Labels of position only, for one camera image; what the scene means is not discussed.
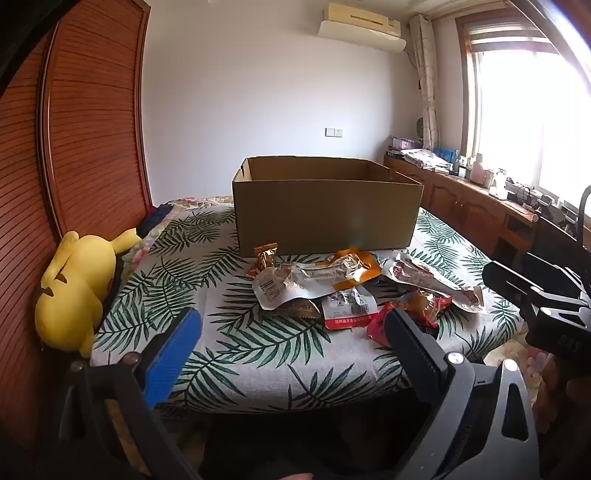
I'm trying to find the yellow plush toy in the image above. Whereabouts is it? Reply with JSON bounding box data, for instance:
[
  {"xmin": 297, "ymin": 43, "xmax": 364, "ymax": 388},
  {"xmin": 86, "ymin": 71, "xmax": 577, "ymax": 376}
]
[{"xmin": 34, "ymin": 226, "xmax": 144, "ymax": 358}]

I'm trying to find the window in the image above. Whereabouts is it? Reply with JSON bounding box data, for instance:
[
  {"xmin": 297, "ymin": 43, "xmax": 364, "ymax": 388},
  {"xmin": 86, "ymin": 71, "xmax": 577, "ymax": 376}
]
[{"xmin": 455, "ymin": 14, "xmax": 591, "ymax": 208}]

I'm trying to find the white red label packet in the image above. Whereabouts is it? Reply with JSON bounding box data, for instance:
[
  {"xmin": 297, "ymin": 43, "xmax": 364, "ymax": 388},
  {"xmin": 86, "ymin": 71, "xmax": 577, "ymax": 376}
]
[{"xmin": 322, "ymin": 287, "xmax": 377, "ymax": 330}]

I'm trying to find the dark navy clothing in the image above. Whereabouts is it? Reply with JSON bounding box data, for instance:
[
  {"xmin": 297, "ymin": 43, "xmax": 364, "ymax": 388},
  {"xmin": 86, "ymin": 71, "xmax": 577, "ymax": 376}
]
[{"xmin": 137, "ymin": 205, "xmax": 175, "ymax": 240}]

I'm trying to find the wooden slatted wardrobe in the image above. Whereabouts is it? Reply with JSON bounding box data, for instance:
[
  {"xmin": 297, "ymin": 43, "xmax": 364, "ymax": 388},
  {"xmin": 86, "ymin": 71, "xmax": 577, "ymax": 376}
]
[{"xmin": 0, "ymin": 0, "xmax": 153, "ymax": 462}]

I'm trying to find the person's right hand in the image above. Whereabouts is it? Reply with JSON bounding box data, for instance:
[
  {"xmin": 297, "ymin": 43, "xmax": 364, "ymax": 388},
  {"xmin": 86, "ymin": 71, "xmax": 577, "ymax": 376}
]
[{"xmin": 547, "ymin": 362, "xmax": 591, "ymax": 418}]

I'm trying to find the gold candy packet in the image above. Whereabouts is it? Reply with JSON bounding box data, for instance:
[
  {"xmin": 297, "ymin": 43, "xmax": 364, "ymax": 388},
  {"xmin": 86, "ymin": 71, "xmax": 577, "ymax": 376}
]
[{"xmin": 252, "ymin": 243, "xmax": 279, "ymax": 278}]

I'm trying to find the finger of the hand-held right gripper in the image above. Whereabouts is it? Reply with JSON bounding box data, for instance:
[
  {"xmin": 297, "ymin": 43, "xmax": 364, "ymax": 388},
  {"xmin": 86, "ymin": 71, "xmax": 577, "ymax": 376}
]
[
  {"xmin": 481, "ymin": 261, "xmax": 586, "ymax": 301},
  {"xmin": 518, "ymin": 286, "xmax": 588, "ymax": 320}
]

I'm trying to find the orange white snack packet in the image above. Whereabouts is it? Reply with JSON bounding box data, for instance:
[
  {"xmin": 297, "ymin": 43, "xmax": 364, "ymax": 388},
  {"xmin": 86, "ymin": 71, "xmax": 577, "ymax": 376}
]
[{"xmin": 318, "ymin": 248, "xmax": 382, "ymax": 284}]

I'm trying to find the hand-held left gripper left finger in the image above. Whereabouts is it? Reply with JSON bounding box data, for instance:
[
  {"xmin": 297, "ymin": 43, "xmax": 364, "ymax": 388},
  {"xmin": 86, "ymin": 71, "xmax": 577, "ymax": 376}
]
[{"xmin": 60, "ymin": 307, "xmax": 204, "ymax": 480}]

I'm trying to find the white air conditioner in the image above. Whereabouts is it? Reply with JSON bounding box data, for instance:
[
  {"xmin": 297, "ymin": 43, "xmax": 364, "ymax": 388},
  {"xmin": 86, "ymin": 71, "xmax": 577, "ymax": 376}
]
[{"xmin": 318, "ymin": 2, "xmax": 407, "ymax": 51}]

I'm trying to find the white clear meat packet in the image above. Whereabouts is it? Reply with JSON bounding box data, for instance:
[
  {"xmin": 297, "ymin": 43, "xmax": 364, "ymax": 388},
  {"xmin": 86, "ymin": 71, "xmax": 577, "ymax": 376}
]
[{"xmin": 252, "ymin": 263, "xmax": 352, "ymax": 310}]

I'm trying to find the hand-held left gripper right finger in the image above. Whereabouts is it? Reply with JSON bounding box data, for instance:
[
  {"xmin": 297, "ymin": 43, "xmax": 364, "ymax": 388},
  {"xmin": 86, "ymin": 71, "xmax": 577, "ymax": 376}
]
[{"xmin": 384, "ymin": 309, "xmax": 541, "ymax": 480}]

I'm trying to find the patterned curtain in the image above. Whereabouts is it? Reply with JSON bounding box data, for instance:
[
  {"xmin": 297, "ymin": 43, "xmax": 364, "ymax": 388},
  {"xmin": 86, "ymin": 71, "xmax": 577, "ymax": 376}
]
[{"xmin": 409, "ymin": 14, "xmax": 440, "ymax": 151}]

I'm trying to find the clear brown bread packet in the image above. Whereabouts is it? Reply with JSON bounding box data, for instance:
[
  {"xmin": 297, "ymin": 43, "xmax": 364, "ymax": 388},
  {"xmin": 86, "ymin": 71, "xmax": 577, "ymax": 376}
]
[{"xmin": 274, "ymin": 300, "xmax": 321, "ymax": 319}]

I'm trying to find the red snack packet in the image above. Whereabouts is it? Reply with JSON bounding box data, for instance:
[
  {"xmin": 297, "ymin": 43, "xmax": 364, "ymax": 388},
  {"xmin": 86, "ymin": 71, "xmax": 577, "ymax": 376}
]
[{"xmin": 366, "ymin": 291, "xmax": 453, "ymax": 347}]

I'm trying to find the printed cloth bundle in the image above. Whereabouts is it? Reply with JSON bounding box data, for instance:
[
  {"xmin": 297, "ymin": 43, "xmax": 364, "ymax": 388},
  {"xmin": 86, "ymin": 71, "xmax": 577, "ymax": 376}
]
[{"xmin": 399, "ymin": 148, "xmax": 455, "ymax": 172}]

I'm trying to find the brown cardboard box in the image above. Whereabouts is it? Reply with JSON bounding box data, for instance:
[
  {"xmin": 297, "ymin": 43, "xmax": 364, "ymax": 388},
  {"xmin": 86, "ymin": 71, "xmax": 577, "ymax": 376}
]
[{"xmin": 232, "ymin": 157, "xmax": 424, "ymax": 257}]

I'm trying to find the wooden cabinet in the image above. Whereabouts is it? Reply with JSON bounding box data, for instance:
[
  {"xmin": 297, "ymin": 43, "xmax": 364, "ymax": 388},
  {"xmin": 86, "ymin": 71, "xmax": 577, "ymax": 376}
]
[{"xmin": 383, "ymin": 154, "xmax": 591, "ymax": 278}]

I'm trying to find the clear sausage packet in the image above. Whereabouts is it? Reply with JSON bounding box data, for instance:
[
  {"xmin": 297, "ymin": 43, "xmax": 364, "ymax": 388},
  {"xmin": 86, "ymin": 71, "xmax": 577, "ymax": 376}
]
[{"xmin": 381, "ymin": 251, "xmax": 485, "ymax": 315}]

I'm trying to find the leaf print blanket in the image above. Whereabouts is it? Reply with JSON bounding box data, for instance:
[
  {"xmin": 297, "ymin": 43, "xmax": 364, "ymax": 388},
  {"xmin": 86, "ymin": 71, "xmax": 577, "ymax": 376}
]
[{"xmin": 90, "ymin": 198, "xmax": 525, "ymax": 414}]

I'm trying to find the black braided cable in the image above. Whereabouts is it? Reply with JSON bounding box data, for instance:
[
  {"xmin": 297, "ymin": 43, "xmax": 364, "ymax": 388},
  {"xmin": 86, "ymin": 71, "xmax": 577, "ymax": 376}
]
[{"xmin": 574, "ymin": 185, "xmax": 591, "ymax": 243}]

